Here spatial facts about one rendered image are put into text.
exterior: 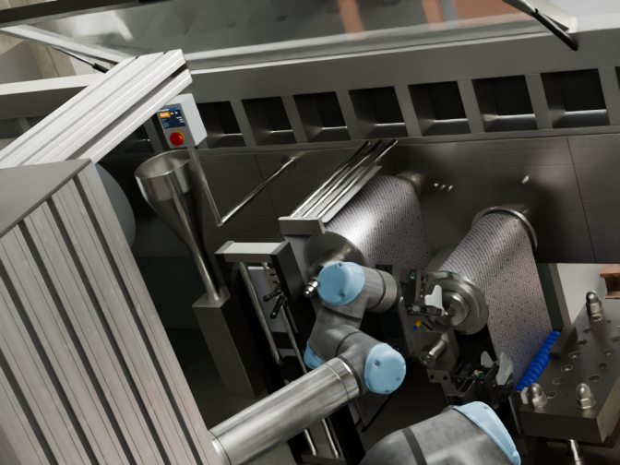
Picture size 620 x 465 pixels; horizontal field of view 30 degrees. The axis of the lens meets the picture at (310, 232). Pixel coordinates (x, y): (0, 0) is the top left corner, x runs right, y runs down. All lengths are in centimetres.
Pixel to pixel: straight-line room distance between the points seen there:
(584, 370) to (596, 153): 43
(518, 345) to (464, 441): 67
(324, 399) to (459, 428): 23
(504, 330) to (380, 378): 52
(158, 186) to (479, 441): 113
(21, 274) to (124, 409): 20
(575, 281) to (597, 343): 228
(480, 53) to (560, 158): 27
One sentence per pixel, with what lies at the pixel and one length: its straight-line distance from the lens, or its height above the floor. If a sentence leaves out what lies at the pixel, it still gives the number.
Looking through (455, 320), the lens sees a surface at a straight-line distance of 226.
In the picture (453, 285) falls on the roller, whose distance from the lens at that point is 223.
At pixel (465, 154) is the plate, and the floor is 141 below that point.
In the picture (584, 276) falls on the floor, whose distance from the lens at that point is 475.
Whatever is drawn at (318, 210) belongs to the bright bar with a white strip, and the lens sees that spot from 237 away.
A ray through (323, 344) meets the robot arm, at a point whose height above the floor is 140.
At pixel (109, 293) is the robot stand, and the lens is 119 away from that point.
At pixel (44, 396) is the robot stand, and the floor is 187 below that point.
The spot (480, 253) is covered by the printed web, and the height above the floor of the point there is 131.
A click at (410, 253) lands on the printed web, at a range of 247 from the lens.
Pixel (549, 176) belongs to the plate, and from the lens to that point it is 243.
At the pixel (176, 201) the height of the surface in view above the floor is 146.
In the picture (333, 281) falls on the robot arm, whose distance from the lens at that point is 195.
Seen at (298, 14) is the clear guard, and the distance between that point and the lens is 229.
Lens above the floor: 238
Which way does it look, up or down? 24 degrees down
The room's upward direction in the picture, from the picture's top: 19 degrees counter-clockwise
